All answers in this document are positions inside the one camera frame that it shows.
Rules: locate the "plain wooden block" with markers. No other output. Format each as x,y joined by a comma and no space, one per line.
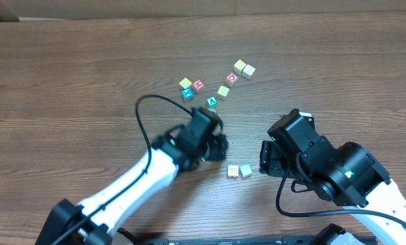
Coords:
248,71

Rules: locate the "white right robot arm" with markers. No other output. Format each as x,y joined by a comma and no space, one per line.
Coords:
348,176

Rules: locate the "yellow wooden block middle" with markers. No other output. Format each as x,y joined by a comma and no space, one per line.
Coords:
223,92

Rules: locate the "green V wooden block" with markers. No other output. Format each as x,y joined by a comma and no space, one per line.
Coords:
211,102

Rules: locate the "red M wooden block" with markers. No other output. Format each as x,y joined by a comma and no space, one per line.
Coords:
197,86

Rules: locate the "yellow wooden block top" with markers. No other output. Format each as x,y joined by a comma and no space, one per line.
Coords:
239,66

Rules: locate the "red C wooden block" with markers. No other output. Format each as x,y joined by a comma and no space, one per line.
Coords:
231,79

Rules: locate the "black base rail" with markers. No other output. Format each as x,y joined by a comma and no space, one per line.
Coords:
344,239

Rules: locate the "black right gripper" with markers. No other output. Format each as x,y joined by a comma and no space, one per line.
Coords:
269,159

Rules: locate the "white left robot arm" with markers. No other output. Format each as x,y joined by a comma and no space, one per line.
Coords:
96,219

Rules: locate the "yellow wooden block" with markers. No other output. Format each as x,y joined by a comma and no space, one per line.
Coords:
185,83
223,92
239,66

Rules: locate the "green F wooden block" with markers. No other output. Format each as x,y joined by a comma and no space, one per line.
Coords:
246,170

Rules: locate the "yellow wooden block left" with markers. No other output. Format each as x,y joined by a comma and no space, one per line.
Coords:
185,83

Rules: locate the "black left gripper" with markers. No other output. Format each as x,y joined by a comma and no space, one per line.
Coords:
217,148

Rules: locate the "blue X wooden block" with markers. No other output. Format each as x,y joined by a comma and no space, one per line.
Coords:
187,94

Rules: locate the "white red patterned wooden block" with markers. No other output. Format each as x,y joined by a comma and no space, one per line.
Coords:
233,171

